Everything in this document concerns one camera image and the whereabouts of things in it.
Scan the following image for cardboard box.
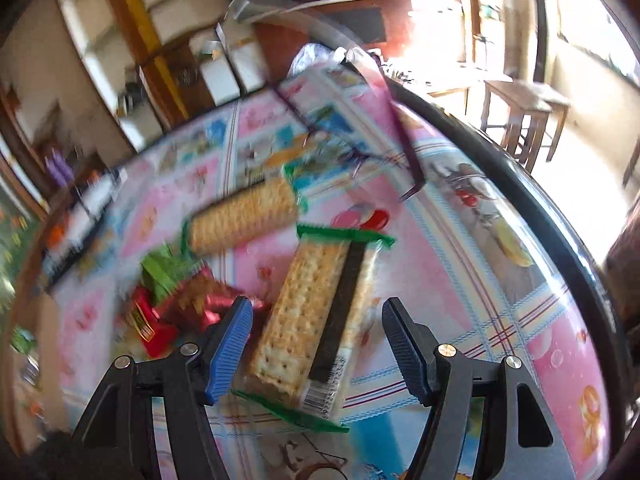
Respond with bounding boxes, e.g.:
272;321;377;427
0;290;67;456

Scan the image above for floral wall poster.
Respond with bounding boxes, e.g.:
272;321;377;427
0;195;47;302

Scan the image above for red gold snack packet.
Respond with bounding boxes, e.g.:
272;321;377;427
160;265;269;332

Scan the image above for white black cloth bag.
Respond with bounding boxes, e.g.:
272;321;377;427
42;170;132;281

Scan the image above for red yellow snack packet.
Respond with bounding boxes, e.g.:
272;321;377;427
120;287;179;359

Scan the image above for wooden stool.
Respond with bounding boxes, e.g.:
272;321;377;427
480;79;572;164

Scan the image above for wooden side chair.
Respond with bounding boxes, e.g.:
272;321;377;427
602;210;640;312

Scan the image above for red-brown television cabinet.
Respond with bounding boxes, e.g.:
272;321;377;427
252;0;417;72

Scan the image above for orange black printed cloth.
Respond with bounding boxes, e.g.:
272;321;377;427
45;220;72;252

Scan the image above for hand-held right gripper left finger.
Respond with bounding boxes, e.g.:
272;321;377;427
70;296;255;480

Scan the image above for printed floral tablecloth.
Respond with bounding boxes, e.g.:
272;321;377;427
45;62;617;480

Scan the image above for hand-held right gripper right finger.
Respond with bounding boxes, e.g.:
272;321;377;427
381;297;577;480

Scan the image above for purple frame eyeglasses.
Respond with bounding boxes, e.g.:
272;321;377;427
295;47;427;202

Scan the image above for white plastic bag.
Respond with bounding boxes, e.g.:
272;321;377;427
287;42;352;79

